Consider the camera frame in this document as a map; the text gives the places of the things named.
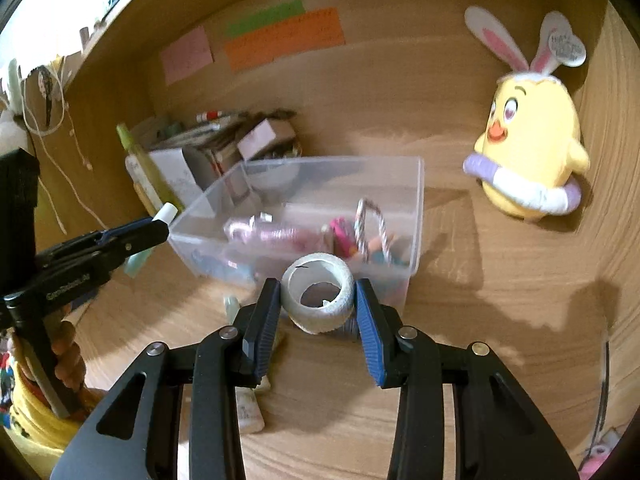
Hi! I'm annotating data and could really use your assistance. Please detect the clear plastic storage box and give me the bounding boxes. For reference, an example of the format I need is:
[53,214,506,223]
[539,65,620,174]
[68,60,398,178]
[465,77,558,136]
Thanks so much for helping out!
[169,156,426,311]

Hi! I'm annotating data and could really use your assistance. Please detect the small white green tube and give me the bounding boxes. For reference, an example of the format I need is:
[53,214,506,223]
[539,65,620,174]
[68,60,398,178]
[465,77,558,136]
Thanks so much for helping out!
[223,295,243,328]

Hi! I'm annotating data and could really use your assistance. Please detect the orange sticky note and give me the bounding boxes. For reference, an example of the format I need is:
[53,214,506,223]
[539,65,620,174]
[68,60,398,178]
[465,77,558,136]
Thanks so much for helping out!
[225,8,346,72]

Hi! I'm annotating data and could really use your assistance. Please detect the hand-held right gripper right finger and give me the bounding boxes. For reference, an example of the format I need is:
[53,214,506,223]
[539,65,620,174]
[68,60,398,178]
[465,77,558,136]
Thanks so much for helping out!
[353,277,581,480]

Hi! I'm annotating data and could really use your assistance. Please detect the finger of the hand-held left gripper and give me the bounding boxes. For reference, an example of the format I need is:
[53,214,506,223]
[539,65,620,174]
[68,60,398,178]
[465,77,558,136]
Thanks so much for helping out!
[99,219,171,272]
[36,229,130,267]

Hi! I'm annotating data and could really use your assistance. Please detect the pink sticky note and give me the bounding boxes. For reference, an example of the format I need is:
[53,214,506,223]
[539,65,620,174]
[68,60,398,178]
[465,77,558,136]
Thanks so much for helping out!
[160,26,215,86]

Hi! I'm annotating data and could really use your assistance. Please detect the pink paw toy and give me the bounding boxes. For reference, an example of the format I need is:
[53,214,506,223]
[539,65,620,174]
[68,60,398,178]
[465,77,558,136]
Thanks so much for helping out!
[577,442,618,480]

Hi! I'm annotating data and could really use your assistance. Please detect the yellow cloth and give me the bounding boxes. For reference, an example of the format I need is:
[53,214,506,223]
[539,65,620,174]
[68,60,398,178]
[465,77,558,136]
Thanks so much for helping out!
[0,355,101,480]

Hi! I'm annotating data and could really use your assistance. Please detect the green sticky note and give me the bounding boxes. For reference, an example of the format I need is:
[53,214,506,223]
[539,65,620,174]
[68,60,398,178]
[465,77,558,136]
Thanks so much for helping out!
[226,0,306,38]

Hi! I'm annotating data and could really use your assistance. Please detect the clear plastic bowl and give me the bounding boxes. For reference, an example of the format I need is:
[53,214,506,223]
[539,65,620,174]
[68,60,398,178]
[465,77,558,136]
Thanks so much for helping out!
[247,161,301,191]

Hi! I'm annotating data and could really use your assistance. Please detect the pile of boxes and papers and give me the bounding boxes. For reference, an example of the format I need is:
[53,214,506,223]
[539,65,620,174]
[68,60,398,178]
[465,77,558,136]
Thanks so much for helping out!
[135,109,303,171]

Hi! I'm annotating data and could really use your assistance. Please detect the pink cable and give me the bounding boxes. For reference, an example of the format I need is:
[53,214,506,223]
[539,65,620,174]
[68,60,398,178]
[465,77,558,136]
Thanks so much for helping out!
[222,212,326,256]

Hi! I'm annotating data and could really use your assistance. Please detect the yellow green spray bottle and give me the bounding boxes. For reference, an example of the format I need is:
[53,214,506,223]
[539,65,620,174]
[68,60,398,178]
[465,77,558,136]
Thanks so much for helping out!
[116,122,186,211]

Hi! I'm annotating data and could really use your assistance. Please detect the yellow chick plush toy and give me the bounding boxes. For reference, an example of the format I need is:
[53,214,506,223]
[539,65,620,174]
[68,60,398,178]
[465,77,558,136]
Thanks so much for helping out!
[462,6,592,222]

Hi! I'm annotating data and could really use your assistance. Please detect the polka dot headband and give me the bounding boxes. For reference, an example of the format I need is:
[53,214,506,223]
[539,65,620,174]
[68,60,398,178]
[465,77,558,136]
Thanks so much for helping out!
[37,67,58,128]

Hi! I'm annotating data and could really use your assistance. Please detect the white lotion bottle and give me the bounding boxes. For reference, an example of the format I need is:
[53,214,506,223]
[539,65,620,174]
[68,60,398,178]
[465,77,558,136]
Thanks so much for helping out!
[125,156,166,216]

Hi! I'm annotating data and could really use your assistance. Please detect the pink small box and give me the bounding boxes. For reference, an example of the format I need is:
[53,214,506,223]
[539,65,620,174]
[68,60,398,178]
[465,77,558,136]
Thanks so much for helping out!
[236,119,297,161]

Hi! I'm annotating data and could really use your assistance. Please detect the white bandage roll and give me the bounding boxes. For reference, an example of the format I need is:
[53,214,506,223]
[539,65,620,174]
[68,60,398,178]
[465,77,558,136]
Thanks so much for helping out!
[280,253,357,335]

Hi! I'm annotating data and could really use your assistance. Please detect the mint green tube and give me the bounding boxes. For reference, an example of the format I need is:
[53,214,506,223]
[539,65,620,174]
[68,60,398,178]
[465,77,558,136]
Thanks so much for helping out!
[122,203,179,279]

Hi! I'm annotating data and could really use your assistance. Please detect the black cable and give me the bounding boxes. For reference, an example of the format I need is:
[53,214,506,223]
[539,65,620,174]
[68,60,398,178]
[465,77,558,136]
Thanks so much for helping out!
[587,315,613,456]

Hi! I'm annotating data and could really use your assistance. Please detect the white pink braided rope loop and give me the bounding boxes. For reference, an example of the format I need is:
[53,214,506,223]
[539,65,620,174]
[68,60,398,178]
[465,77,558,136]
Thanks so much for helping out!
[354,198,392,265]

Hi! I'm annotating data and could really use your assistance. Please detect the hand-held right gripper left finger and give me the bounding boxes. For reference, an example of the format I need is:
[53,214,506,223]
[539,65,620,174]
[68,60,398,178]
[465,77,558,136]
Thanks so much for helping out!
[50,277,283,480]

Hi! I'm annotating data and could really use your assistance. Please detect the pink scissors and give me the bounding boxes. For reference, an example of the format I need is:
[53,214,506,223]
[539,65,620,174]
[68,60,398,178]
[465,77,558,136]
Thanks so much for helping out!
[322,216,361,261]

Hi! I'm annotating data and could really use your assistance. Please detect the person's left hand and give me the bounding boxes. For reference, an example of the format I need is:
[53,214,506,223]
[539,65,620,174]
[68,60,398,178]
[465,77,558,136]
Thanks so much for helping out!
[47,319,89,398]

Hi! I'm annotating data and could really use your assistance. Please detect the white hanging cable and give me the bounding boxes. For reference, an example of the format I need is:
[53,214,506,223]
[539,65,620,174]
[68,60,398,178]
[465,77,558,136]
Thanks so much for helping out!
[20,57,108,236]

